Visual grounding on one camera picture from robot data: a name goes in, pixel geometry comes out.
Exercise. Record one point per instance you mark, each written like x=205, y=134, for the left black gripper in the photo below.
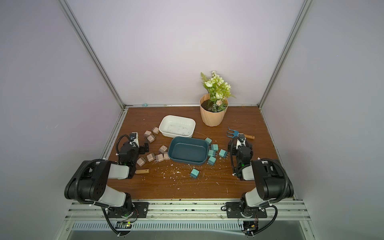
x=143, y=150

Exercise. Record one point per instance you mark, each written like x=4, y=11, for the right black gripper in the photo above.
x=235, y=147

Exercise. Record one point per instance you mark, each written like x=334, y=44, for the white plastic storage box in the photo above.
x=175, y=126

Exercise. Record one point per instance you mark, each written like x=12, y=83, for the teal plastic storage box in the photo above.
x=189, y=151

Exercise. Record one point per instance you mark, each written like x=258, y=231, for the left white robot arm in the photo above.
x=89, y=184

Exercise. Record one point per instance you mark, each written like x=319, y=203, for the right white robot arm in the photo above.
x=271, y=179

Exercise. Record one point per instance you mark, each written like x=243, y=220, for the blue garden rake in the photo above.
x=233, y=133

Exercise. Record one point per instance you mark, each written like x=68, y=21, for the green garden fork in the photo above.
x=143, y=171

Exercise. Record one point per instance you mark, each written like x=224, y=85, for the pink plug far left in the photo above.
x=147, y=134

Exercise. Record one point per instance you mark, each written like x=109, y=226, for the pink plug far lower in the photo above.
x=151, y=138

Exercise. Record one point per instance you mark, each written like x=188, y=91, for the pink plug middle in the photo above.
x=163, y=149

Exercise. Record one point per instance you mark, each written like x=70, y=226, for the pink plug far top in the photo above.
x=155, y=130

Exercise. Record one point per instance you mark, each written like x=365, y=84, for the beige flower pot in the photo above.
x=209, y=118

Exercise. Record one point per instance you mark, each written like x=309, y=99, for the artificial green white flowers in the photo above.
x=218, y=90

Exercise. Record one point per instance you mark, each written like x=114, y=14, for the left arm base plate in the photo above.
x=134, y=210

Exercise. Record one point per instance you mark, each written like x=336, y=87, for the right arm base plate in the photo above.
x=240, y=211

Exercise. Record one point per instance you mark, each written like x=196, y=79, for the aluminium front rail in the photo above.
x=195, y=210

